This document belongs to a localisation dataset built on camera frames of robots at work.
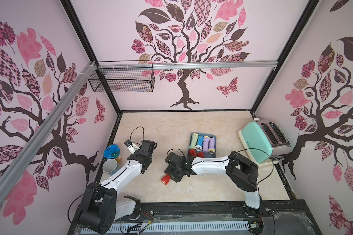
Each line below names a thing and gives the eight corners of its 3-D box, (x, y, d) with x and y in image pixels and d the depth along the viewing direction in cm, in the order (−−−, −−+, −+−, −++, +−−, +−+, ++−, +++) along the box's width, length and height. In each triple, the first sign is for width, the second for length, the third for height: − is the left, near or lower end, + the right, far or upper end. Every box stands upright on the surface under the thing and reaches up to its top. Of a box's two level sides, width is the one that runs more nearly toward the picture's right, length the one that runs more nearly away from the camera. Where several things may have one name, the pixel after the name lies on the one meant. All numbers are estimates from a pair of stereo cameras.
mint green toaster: (248, 165, 91) (260, 151, 77) (238, 135, 106) (247, 119, 92) (281, 165, 91) (299, 151, 77) (266, 135, 106) (279, 119, 92)
